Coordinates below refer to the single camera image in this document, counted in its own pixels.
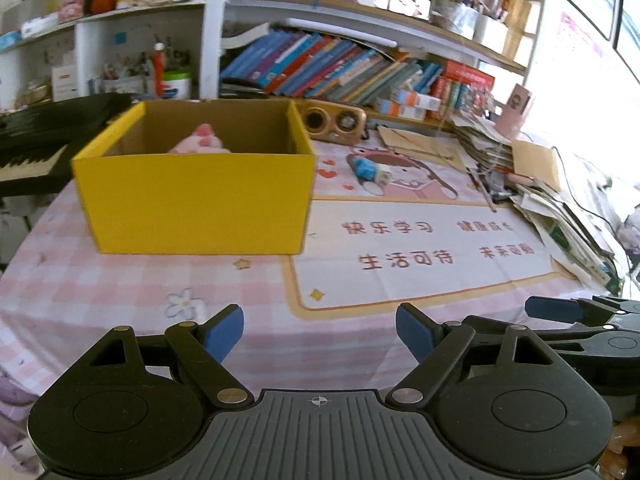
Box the orange white medicine box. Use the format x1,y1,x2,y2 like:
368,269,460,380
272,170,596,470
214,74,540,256
394,89,440,112

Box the pink checkered table mat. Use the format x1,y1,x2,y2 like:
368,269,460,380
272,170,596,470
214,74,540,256
1,144,584,394

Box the blue wrapper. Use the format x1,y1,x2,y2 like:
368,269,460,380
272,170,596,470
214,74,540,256
350,157,378,182

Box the brown paper envelope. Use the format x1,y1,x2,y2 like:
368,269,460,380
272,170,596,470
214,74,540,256
511,140,562,192

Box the white bookshelf unit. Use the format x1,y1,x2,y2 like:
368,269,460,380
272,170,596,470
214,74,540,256
1,0,544,124

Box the row of leaning books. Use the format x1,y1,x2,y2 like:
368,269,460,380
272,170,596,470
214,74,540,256
219,28,445,106

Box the brown retro radio speaker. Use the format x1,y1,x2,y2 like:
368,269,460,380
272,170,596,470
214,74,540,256
295,100,367,146

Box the person's right hand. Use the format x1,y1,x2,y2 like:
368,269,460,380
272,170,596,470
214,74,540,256
598,415,639,480

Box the red pen bottle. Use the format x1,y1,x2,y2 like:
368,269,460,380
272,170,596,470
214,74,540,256
153,40,165,99

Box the pink plush paw toy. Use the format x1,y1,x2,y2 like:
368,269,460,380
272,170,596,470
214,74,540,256
169,124,229,155

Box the black electronic keyboard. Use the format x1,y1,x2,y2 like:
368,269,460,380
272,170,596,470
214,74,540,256
1,93,132,198

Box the pile of papers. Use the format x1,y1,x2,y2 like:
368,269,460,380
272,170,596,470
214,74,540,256
448,113,639,296

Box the white green lidded jar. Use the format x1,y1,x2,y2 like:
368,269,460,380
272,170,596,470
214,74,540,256
163,70,192,100

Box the black cable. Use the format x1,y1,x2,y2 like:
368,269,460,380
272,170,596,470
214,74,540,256
549,145,626,256

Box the white charger plug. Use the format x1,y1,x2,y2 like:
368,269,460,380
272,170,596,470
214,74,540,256
373,164,393,188

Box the yellow cardboard box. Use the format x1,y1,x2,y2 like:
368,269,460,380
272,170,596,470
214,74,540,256
72,99,316,255

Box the flat cardboard sheets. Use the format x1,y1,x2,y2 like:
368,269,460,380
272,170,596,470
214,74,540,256
378,126,475,172

